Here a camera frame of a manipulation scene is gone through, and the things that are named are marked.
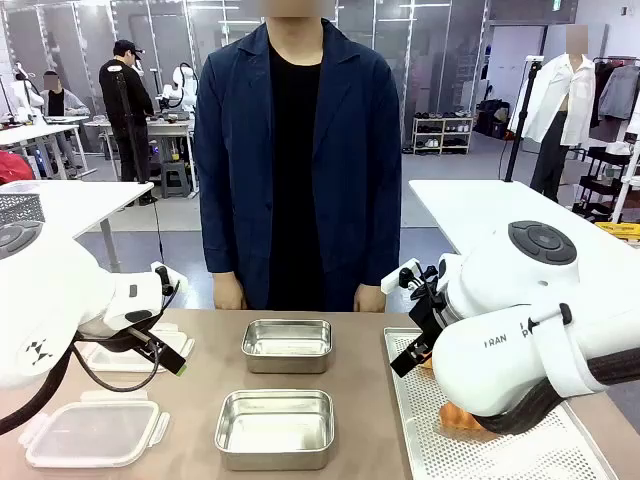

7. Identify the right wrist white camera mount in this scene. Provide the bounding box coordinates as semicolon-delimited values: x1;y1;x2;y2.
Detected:
380;258;422;295

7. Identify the black rolling cart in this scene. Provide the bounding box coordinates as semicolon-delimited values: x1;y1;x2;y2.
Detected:
571;143;640;225

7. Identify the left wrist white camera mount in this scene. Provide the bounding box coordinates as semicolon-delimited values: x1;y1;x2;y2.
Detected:
148;260;190;297

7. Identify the golden croissant bread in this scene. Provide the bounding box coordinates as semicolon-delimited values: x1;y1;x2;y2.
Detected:
438;399;499;442

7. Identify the left arm black cable sleeve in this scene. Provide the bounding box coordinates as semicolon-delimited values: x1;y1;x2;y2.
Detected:
0;327;169;437

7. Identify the steel rectangular container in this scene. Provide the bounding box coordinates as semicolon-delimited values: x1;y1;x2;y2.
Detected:
241;318;333;375
214;388;336;472

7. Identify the background white workbench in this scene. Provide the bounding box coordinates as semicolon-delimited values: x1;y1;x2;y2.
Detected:
83;113;197;194

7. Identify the background white desk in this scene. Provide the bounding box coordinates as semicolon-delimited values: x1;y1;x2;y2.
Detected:
0;114;90;180

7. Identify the clear plastic clip lid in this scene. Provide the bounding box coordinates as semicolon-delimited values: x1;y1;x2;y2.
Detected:
78;322;196;374
18;389;172;470

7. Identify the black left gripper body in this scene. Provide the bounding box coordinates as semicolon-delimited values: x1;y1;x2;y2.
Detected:
124;324;169;352

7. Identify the yellow crate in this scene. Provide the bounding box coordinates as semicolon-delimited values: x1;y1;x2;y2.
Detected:
593;221;640;247

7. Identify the person in navy jacket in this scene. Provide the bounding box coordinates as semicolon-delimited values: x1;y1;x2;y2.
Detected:
193;0;404;314

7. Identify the right arm black cable sleeve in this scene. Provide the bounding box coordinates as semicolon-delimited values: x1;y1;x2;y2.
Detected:
472;347;640;436

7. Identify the red garment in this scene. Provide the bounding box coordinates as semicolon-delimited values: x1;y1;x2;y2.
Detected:
0;149;37;185

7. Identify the grey plastic stool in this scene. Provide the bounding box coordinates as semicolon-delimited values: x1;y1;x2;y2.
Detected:
159;161;195;200

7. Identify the man in black clothes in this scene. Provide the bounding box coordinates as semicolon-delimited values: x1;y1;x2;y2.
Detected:
98;39;158;207

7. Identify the white shoe rack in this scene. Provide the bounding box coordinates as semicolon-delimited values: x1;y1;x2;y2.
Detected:
411;115;476;157

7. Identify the clothes rack with garments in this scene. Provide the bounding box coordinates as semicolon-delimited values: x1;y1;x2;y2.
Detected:
591;55;640;144

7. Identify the person's left hand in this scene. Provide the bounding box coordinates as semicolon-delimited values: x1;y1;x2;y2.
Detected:
353;283;388;315

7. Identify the large white work table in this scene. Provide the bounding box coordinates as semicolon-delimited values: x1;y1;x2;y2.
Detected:
408;178;640;321

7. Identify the black tripod pole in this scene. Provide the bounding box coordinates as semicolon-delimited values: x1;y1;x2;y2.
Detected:
115;71;152;187

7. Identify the white side table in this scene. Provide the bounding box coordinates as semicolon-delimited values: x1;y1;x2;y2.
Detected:
0;179;156;274

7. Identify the black bags pile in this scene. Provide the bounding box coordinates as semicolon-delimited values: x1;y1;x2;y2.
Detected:
473;98;512;140

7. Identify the black camera stand pole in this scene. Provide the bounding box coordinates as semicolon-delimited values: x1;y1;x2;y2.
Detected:
503;56;545;183

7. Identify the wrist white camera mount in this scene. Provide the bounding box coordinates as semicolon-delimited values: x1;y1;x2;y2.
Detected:
380;258;422;295
148;260;190;297

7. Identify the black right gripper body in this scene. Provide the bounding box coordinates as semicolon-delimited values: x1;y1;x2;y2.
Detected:
408;286;449;347

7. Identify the grey mesh basket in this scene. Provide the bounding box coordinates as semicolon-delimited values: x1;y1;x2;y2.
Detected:
0;192;47;225

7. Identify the person's right hand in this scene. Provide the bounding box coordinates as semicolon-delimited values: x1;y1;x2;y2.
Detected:
212;271;249;312

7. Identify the arm black cable sleeve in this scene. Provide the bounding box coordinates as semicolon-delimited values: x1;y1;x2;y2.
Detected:
0;327;169;437
472;347;640;436

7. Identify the perforated metal baking tray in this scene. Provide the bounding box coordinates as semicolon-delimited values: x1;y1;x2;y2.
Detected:
383;326;619;480

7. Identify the seated person in grey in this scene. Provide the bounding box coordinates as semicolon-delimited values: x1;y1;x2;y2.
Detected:
38;69;92;174

